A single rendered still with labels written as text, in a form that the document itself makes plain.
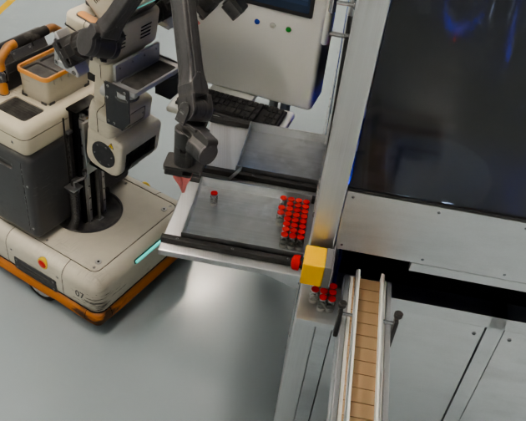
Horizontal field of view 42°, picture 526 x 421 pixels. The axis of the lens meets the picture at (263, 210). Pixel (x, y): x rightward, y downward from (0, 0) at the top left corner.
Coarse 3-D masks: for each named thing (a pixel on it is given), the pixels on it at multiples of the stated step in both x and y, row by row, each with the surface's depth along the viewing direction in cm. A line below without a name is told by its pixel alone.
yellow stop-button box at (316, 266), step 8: (312, 248) 173; (320, 248) 173; (328, 248) 173; (304, 256) 171; (312, 256) 170; (320, 256) 171; (328, 256) 171; (304, 264) 169; (312, 264) 168; (320, 264) 169; (328, 264) 169; (304, 272) 170; (312, 272) 170; (320, 272) 169; (328, 272) 169; (304, 280) 172; (312, 280) 171; (320, 280) 171; (328, 280) 170
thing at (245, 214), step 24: (240, 192) 210; (264, 192) 209; (288, 192) 208; (192, 216) 200; (216, 216) 201; (240, 216) 202; (264, 216) 203; (216, 240) 189; (240, 240) 194; (264, 240) 195
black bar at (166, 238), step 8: (160, 240) 190; (168, 240) 190; (176, 240) 189; (184, 240) 189; (192, 240) 190; (200, 248) 190; (208, 248) 189; (216, 248) 189; (224, 248) 188; (232, 248) 189; (240, 248) 189; (240, 256) 189; (248, 256) 189; (256, 256) 188; (264, 256) 188; (272, 256) 188; (280, 256) 188; (288, 256) 188; (288, 264) 188
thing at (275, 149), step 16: (256, 128) 236; (272, 128) 235; (288, 128) 234; (256, 144) 231; (272, 144) 232; (288, 144) 233; (304, 144) 234; (320, 144) 235; (240, 160) 223; (256, 160) 224; (272, 160) 224; (288, 160) 225; (304, 160) 226; (320, 160) 227; (272, 176) 216; (288, 176) 214; (304, 176) 220
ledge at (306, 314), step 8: (304, 288) 183; (304, 296) 181; (336, 296) 182; (304, 304) 178; (312, 304) 179; (336, 304) 180; (296, 312) 176; (304, 312) 176; (312, 312) 177; (320, 312) 177; (336, 312) 177; (296, 320) 175; (304, 320) 175; (312, 320) 175; (320, 320) 175; (328, 320) 175; (328, 328) 175
